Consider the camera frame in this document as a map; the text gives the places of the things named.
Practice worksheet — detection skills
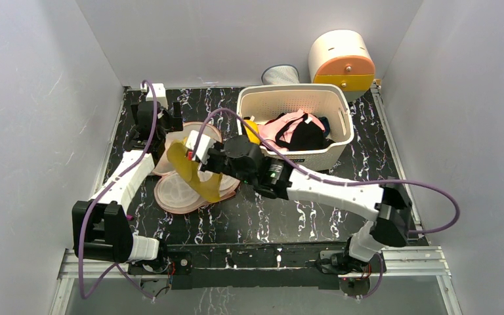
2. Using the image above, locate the yellow bra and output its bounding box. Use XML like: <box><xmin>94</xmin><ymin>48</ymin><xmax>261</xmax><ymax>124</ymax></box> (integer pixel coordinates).
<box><xmin>166</xmin><ymin>141</ymin><xmax>222</xmax><ymax>203</ymax></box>

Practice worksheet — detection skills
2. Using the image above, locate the orange floral bra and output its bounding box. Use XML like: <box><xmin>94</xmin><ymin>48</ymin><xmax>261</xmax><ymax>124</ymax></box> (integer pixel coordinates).
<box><xmin>152</xmin><ymin>121</ymin><xmax>240</xmax><ymax>215</ymax></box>

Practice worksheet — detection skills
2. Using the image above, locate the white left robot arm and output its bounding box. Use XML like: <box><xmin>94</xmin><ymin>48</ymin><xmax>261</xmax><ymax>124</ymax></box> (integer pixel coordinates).
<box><xmin>72</xmin><ymin>101</ymin><xmax>183</xmax><ymax>273</ymax></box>

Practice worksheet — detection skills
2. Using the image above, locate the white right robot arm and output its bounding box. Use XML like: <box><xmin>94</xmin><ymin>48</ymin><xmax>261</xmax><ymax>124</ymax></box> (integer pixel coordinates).
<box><xmin>187</xmin><ymin>135</ymin><xmax>411</xmax><ymax>272</ymax></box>

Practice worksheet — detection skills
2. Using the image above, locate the pink bra in basket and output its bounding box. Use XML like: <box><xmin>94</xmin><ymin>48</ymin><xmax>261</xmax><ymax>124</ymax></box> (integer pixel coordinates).
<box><xmin>258</xmin><ymin>110</ymin><xmax>327</xmax><ymax>152</ymax></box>

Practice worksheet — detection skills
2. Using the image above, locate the black bra in basket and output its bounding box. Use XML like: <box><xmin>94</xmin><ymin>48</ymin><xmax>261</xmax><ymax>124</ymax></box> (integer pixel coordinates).
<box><xmin>274</xmin><ymin>114</ymin><xmax>334</xmax><ymax>152</ymax></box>

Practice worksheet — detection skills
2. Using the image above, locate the white mesh cylinder bag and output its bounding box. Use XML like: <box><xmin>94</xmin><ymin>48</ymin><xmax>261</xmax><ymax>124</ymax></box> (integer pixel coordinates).
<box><xmin>261</xmin><ymin>64</ymin><xmax>300</xmax><ymax>85</ymax></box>

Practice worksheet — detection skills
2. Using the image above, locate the yellow garment in basket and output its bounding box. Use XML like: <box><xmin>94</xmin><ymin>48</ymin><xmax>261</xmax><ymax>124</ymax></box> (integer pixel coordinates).
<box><xmin>243</xmin><ymin>119</ymin><xmax>261</xmax><ymax>145</ymax></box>

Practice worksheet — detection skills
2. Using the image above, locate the dark blue garment in basket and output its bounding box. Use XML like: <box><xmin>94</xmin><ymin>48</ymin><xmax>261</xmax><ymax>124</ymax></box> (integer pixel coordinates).
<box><xmin>318</xmin><ymin>117</ymin><xmax>331</xmax><ymax>137</ymax></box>

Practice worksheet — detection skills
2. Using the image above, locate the cream perforated plastic basket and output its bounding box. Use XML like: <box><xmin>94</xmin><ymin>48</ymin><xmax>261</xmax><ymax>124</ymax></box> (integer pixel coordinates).
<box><xmin>237</xmin><ymin>84</ymin><xmax>354</xmax><ymax>171</ymax></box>

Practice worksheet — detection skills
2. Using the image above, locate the cream orange drawer box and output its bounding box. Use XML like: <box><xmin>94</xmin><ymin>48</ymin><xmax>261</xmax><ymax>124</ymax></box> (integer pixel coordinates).
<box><xmin>308</xmin><ymin>30</ymin><xmax>375</xmax><ymax>102</ymax></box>

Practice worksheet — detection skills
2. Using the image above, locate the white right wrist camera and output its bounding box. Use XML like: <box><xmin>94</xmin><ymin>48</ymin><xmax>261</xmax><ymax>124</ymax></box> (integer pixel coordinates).
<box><xmin>184</xmin><ymin>131</ymin><xmax>217</xmax><ymax>164</ymax></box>

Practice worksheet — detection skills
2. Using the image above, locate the aluminium front frame rail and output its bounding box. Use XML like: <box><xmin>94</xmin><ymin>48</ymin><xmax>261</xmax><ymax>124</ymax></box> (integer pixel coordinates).
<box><xmin>57</xmin><ymin>245</ymin><xmax>453</xmax><ymax>280</ymax></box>

